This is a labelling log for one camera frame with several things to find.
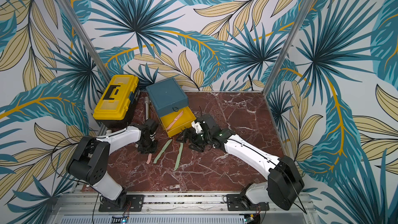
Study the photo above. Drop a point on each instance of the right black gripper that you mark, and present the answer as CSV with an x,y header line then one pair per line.
x,y
193,137

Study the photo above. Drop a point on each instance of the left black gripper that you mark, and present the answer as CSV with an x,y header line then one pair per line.
x,y
140,149

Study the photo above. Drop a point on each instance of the yellow drawer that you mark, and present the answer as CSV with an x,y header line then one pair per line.
x,y
183,123

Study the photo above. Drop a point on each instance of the pink knife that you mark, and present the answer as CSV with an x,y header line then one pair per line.
x,y
174,121
149,159

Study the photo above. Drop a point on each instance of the teal drawer cabinet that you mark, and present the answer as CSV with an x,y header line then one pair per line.
x,y
165,95

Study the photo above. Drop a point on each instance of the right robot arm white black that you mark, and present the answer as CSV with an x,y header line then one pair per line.
x,y
283,181

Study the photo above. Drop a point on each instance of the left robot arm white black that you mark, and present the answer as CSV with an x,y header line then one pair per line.
x,y
90,159

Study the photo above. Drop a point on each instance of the green knife right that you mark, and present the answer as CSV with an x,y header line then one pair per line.
x,y
177,163

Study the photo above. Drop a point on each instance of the green knife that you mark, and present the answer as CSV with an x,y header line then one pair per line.
x,y
177,163
162,151

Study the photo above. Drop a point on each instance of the green knife left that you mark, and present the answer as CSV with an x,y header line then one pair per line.
x,y
162,151

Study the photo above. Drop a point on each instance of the grey metal cylinder tool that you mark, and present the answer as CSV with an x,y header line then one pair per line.
x,y
147,107

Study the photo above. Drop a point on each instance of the yellow black toolbox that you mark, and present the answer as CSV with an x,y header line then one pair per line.
x,y
116,108

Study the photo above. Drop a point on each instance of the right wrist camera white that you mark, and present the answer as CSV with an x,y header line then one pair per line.
x,y
197,127

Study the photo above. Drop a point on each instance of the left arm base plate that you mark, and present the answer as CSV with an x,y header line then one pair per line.
x,y
125,203

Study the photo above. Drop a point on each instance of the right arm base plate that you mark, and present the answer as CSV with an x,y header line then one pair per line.
x,y
236,202

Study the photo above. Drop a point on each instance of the aluminium front rail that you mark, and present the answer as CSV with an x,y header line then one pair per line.
x,y
212,207

